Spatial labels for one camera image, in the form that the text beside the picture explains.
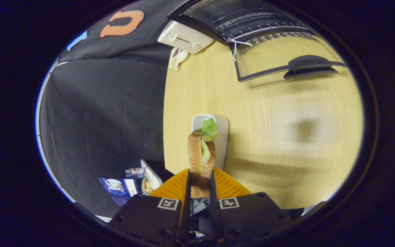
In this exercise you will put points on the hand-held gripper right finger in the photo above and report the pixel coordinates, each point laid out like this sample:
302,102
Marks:
249,216

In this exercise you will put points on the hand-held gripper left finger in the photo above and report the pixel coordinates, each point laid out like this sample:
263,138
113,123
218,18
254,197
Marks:
149,219

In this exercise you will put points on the lettuce sandwich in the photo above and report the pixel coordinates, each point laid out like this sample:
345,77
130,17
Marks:
194,154

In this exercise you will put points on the black toaster oven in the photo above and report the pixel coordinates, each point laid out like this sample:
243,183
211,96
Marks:
307,63

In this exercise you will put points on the white pop-up toaster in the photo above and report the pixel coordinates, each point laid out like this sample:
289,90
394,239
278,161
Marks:
183,36

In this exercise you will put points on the white bag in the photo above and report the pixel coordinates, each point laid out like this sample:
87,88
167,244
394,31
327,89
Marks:
149,178

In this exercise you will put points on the blue printed box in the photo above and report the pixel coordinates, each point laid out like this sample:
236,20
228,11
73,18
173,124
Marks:
117,188

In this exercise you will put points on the clear bottle red label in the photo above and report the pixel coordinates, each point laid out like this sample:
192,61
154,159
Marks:
134,171

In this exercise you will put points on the white dish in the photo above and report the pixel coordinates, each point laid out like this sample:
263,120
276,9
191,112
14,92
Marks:
222,137

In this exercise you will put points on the black backdrop cloth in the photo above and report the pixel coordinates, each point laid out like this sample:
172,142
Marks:
108,103

